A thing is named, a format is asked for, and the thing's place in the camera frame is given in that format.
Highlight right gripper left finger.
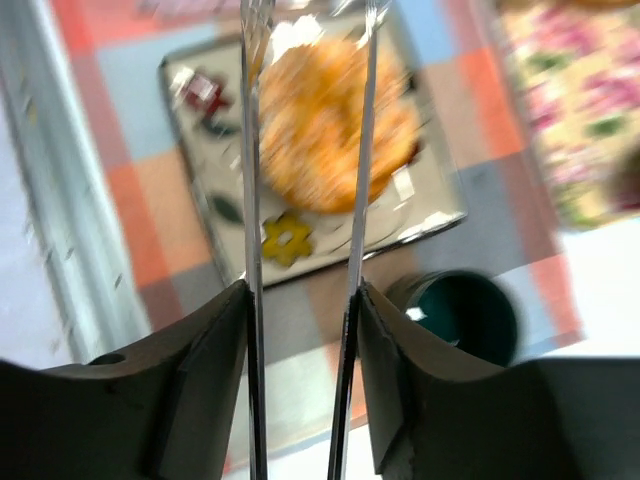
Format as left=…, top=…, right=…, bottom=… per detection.
left=1, top=281, right=248, bottom=479

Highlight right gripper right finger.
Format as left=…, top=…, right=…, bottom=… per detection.
left=358, top=285, right=639, bottom=479

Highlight large orange sugared bread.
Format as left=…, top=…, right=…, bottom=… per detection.
left=259, top=38, right=420, bottom=214

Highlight metal tongs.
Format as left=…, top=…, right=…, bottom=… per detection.
left=240, top=1, right=390, bottom=480

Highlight dark green mug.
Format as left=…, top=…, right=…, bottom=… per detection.
left=385, top=270, right=519, bottom=367

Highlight square floral plate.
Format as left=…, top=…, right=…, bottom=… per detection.
left=159, top=6, right=466, bottom=286

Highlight checkered orange placemat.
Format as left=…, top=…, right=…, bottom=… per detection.
left=52, top=1, right=582, bottom=454

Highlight floral serving tray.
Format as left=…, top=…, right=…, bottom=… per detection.
left=487, top=1, right=639, bottom=230

